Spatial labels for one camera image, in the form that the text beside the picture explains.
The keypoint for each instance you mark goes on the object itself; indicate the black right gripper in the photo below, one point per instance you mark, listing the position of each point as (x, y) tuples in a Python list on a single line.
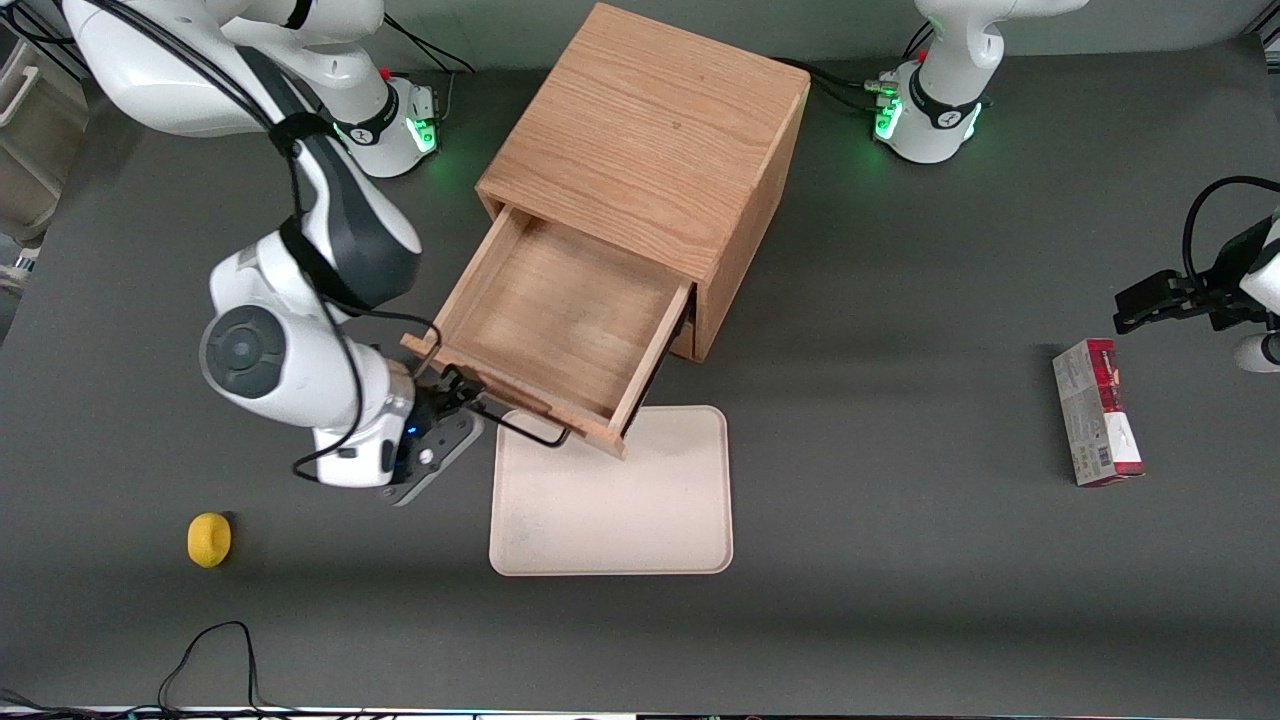
[(436, 406)]

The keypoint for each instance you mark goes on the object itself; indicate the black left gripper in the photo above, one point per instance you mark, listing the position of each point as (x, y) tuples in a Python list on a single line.
[(1219, 292)]

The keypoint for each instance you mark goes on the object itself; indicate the wooden drawer with worn bottom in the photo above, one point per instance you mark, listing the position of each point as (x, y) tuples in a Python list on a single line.
[(560, 320)]

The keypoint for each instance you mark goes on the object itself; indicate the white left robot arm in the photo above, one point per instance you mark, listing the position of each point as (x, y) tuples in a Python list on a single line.
[(945, 90)]

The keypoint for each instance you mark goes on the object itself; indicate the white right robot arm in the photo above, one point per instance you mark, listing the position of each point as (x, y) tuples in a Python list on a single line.
[(300, 350)]

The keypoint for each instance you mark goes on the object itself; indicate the wooden drawer front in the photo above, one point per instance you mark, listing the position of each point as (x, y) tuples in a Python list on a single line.
[(686, 345)]

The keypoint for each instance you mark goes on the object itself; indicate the wooden drawer cabinet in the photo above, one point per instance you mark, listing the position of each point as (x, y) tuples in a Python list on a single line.
[(650, 120)]

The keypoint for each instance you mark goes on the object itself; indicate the red and white carton box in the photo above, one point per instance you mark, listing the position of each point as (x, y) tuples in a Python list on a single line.
[(1095, 410)]

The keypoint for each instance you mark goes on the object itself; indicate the beige plastic tray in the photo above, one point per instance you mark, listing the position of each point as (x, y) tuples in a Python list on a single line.
[(620, 510)]

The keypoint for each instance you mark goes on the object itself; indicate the yellow lemon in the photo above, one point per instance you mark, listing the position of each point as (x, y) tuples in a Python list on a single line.
[(209, 540)]

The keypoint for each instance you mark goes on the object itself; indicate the beige storage bin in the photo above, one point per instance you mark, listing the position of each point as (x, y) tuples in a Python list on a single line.
[(35, 140)]

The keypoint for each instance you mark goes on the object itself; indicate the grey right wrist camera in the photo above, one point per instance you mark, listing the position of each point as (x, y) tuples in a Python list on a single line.
[(440, 460)]

